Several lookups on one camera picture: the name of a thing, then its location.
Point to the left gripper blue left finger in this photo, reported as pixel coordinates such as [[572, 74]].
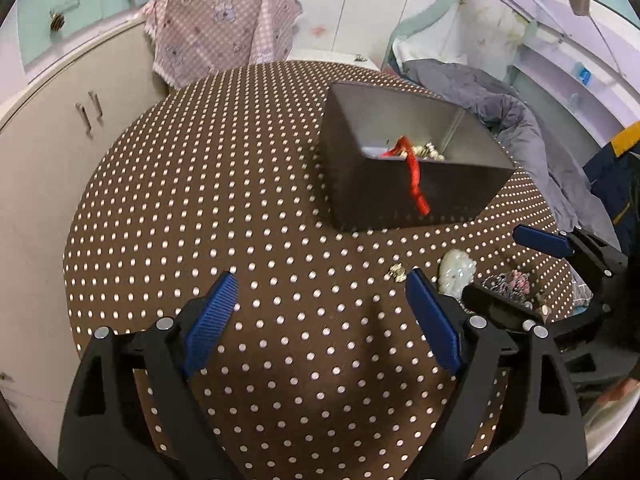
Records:
[[207, 327]]

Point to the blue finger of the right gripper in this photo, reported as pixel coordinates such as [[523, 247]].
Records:
[[554, 245], [499, 309]]

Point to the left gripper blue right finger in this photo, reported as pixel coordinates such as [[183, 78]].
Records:
[[432, 313]]

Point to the white jade pendant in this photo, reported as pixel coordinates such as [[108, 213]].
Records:
[[456, 271]]

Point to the person right hand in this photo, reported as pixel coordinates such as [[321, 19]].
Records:
[[609, 404]]

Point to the small gold charm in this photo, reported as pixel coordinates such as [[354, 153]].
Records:
[[397, 273]]

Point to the yellow navy jacket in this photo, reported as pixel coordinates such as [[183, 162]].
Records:
[[613, 174]]

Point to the brown polka dot tablecloth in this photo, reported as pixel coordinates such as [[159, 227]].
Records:
[[322, 372]]

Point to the grey duvet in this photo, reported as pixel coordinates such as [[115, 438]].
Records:
[[524, 134]]

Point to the dark metal storage box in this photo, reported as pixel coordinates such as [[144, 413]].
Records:
[[399, 159]]

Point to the beige low cabinet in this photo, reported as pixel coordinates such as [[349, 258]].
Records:
[[53, 135]]

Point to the red storage box white lid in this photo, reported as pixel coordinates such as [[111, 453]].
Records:
[[314, 55]]

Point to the pink checkered cloth cover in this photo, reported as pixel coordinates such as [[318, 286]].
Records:
[[193, 39]]

